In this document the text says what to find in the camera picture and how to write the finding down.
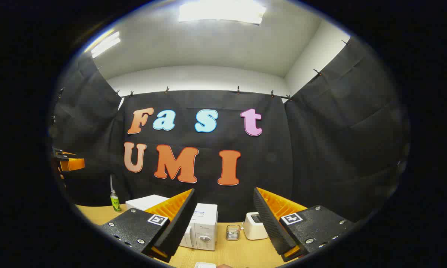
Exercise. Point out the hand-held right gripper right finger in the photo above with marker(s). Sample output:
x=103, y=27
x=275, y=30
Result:
x=268, y=223

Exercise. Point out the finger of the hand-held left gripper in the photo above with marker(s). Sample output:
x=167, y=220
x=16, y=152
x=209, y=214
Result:
x=74, y=164

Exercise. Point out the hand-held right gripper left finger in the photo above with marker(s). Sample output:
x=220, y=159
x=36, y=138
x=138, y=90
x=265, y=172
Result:
x=182, y=223

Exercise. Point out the white toaster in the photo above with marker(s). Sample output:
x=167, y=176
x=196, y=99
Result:
x=254, y=227

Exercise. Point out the metal mesh holder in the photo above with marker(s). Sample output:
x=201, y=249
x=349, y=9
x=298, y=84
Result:
x=232, y=233

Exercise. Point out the green label bottle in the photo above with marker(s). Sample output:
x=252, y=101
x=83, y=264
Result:
x=115, y=203

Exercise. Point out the black backdrop cloth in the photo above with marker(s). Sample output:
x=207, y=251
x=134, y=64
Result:
x=320, y=149

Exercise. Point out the small ceiling light panel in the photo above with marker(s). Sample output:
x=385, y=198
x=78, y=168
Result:
x=105, y=44

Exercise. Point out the large ceiling light panel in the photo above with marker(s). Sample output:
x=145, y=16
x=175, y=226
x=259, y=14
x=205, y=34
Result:
x=221, y=11

